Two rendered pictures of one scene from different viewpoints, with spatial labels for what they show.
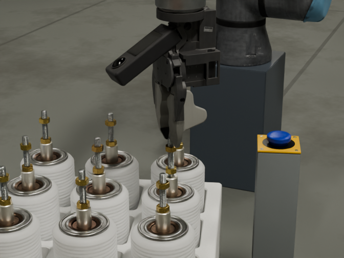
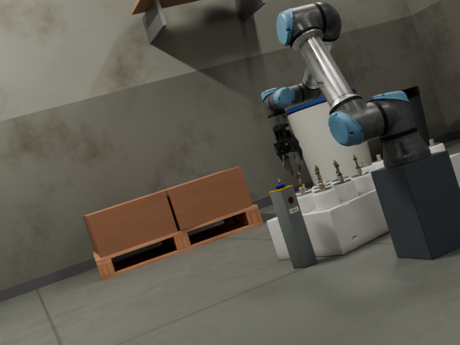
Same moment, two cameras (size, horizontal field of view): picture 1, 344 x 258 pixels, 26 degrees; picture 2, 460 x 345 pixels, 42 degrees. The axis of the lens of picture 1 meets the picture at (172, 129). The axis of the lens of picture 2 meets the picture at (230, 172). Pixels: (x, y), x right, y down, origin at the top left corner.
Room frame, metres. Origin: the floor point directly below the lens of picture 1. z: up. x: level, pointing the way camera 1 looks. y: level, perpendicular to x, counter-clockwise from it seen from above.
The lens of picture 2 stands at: (2.76, -1.89, 0.48)
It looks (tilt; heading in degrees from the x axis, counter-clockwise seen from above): 1 degrees down; 138
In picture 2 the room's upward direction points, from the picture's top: 18 degrees counter-clockwise
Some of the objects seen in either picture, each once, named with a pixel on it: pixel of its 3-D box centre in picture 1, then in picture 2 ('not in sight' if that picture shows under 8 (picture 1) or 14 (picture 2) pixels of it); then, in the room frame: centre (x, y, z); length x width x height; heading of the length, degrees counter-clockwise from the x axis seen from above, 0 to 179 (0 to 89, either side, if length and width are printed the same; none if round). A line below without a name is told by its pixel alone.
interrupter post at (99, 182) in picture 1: (99, 181); not in sight; (1.10, 0.12, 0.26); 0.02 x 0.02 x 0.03
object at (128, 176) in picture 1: (113, 205); (348, 203); (1.21, 0.11, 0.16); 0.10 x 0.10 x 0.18
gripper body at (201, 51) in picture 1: (184, 47); (284, 139); (1.09, -0.02, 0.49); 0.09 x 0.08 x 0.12; 114
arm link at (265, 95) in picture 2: not in sight; (273, 103); (1.09, -0.01, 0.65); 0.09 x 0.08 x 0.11; 154
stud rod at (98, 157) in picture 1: (98, 159); not in sight; (1.10, 0.12, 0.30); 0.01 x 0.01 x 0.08
